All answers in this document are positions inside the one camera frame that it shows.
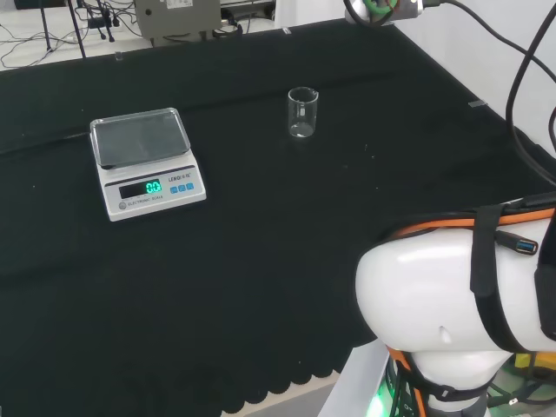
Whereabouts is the clear glass beaker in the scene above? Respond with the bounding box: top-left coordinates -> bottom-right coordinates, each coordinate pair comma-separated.
287,87 -> 321,139

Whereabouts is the black bench cloth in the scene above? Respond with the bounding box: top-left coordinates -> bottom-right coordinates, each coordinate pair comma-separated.
0,17 -> 556,414

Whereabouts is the white electronic balance steel pan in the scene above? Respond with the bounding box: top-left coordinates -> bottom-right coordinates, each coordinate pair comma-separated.
89,107 -> 208,222

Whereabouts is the grey metal control box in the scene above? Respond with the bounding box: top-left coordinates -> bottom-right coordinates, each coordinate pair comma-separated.
133,0 -> 223,47

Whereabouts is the black tripod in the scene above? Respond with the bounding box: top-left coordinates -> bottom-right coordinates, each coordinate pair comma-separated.
37,0 -> 117,60

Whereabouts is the orange cable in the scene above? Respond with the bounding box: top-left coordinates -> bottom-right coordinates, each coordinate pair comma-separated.
381,208 -> 556,239

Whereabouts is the black cable blue plug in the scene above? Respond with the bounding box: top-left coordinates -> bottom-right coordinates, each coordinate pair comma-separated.
493,229 -> 540,255

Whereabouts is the thick black cable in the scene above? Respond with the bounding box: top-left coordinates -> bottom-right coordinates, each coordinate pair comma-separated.
423,0 -> 556,186

